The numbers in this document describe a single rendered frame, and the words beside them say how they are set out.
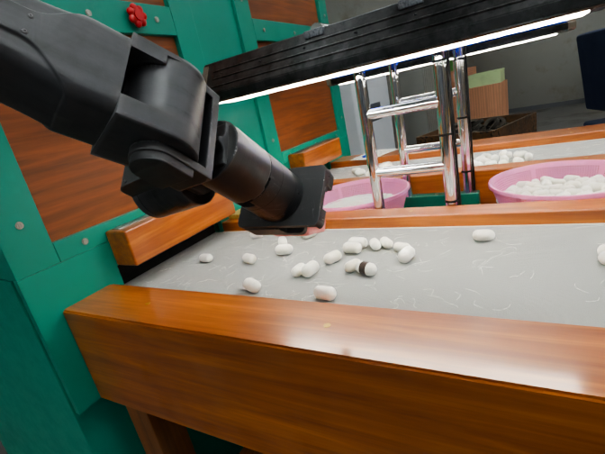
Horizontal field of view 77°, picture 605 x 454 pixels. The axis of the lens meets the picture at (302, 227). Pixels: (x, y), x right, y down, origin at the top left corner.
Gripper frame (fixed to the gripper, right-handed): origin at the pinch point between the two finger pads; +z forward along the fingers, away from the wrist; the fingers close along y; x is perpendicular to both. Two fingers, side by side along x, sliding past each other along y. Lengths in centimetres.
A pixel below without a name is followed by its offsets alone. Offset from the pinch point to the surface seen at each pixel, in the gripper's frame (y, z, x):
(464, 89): -9, 41, -46
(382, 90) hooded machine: 102, 254, -223
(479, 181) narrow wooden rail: -11, 57, -30
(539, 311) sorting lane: -23.1, 10.9, 7.1
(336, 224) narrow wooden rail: 13.9, 30.2, -10.4
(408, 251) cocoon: -5.7, 18.3, -1.5
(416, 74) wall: 85, 301, -271
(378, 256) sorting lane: 0.1, 21.0, -1.3
